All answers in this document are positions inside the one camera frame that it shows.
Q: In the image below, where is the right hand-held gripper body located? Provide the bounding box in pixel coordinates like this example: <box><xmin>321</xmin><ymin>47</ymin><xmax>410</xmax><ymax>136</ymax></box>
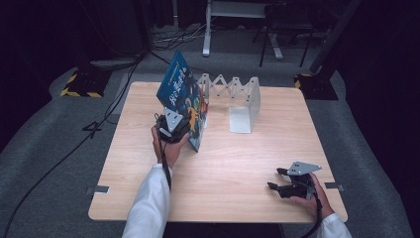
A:
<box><xmin>286</xmin><ymin>161</ymin><xmax>323</xmax><ymax>200</ymax></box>

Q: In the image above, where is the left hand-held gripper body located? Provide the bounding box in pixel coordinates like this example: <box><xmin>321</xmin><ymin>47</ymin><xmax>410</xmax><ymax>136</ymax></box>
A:
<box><xmin>156</xmin><ymin>107</ymin><xmax>191</xmax><ymax>144</ymax></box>

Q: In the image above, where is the blue cartoon picture book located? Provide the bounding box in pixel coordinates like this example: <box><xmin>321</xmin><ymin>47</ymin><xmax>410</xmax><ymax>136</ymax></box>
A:
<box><xmin>156</xmin><ymin>49</ymin><xmax>210</xmax><ymax>153</ymax></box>

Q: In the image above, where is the translucent expandable bookend rack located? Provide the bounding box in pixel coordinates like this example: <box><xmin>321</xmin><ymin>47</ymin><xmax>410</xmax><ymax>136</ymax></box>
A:
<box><xmin>196</xmin><ymin>72</ymin><xmax>263</xmax><ymax>135</ymax></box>

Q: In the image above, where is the person's right hand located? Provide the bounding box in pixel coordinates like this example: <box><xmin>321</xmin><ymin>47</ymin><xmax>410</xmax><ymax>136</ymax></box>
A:
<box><xmin>289</xmin><ymin>172</ymin><xmax>335</xmax><ymax>220</ymax></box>

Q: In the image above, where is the person's left hand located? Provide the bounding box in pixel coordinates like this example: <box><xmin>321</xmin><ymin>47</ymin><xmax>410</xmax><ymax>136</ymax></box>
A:
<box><xmin>151</xmin><ymin>125</ymin><xmax>191</xmax><ymax>169</ymax></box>

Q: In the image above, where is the grey tape strip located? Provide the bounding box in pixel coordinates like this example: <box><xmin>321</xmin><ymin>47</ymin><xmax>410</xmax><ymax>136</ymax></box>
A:
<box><xmin>85</xmin><ymin>184</ymin><xmax>110</xmax><ymax>195</ymax></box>
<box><xmin>324</xmin><ymin>181</ymin><xmax>345</xmax><ymax>192</ymax></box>

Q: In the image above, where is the person's dark clothing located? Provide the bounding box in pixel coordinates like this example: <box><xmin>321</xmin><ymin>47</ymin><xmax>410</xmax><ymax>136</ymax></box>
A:
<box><xmin>162</xmin><ymin>221</ymin><xmax>282</xmax><ymax>238</ymax></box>

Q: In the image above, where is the striped-edge black stand base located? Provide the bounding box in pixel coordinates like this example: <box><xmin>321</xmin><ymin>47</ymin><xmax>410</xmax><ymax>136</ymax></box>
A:
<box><xmin>294</xmin><ymin>72</ymin><xmax>340</xmax><ymax>101</ymax></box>
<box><xmin>59</xmin><ymin>67</ymin><xmax>112</xmax><ymax>99</ymax></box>

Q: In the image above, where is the black metal chair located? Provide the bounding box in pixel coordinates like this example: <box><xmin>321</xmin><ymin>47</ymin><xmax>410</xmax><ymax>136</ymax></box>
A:
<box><xmin>252</xmin><ymin>3</ymin><xmax>315</xmax><ymax>68</ymax></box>

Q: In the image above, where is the dark slanted stand pole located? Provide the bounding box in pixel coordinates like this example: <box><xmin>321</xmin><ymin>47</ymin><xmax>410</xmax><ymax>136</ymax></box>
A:
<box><xmin>308</xmin><ymin>0</ymin><xmax>363</xmax><ymax>75</ymax></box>

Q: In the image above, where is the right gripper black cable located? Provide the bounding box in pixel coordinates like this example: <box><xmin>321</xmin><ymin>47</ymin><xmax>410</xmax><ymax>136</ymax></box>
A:
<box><xmin>299</xmin><ymin>193</ymin><xmax>324</xmax><ymax>238</ymax></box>

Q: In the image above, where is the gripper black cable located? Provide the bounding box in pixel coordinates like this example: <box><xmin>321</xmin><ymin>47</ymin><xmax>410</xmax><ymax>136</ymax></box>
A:
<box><xmin>299</xmin><ymin>193</ymin><xmax>324</xmax><ymax>238</ymax></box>
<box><xmin>154</xmin><ymin>113</ymin><xmax>173</xmax><ymax>191</ymax></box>

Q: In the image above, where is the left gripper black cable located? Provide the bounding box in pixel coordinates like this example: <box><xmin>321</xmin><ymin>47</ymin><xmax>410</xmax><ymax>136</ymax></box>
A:
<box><xmin>154</xmin><ymin>113</ymin><xmax>173</xmax><ymax>191</ymax></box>

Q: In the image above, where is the bundle of floor cables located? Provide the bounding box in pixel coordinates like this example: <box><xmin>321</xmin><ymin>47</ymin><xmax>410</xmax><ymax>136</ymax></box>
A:
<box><xmin>152</xmin><ymin>23</ymin><xmax>212</xmax><ymax>52</ymax></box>

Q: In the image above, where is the white desk frame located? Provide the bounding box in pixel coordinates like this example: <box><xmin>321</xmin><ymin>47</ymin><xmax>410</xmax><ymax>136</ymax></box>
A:
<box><xmin>201</xmin><ymin>0</ymin><xmax>285</xmax><ymax>61</ymax></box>

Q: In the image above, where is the long black floor cable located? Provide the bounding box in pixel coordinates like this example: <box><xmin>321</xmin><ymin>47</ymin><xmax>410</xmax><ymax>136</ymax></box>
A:
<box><xmin>0</xmin><ymin>49</ymin><xmax>147</xmax><ymax>238</ymax></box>

